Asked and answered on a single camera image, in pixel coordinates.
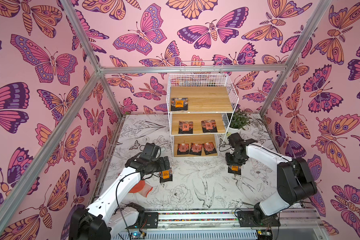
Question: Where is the orange-label tea bag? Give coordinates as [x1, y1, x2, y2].
[228, 165, 242, 175]
[160, 169, 173, 183]
[171, 98, 188, 112]

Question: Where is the red tea bag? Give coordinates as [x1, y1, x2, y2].
[203, 142, 217, 155]
[178, 121, 194, 134]
[201, 120, 218, 133]
[177, 144, 190, 155]
[189, 143, 203, 156]

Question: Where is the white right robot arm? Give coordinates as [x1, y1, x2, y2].
[226, 133, 317, 225]

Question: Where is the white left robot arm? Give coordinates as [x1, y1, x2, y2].
[67, 143, 171, 240]

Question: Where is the red work glove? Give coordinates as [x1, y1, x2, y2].
[129, 180, 153, 198]

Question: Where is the potted green plant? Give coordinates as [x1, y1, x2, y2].
[227, 109, 250, 135]

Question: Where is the white wire three-tier shelf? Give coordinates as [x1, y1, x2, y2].
[167, 74, 239, 158]

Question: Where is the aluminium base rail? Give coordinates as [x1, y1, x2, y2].
[71, 208, 325, 240]

